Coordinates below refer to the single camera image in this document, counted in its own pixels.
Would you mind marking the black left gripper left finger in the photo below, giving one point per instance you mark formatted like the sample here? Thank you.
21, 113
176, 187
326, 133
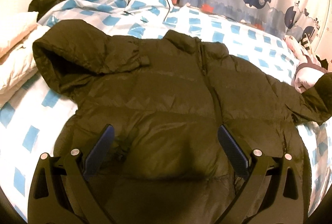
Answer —
60, 193

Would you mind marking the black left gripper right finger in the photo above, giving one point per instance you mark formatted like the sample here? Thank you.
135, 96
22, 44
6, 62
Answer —
271, 192

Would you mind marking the black puffer jacket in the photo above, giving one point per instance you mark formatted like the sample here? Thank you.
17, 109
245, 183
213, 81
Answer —
166, 99

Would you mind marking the pink clothing pile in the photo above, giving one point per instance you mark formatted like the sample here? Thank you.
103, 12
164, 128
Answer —
309, 70

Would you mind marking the blue white checkered bedsheet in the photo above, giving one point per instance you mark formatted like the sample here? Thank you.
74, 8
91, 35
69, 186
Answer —
33, 118

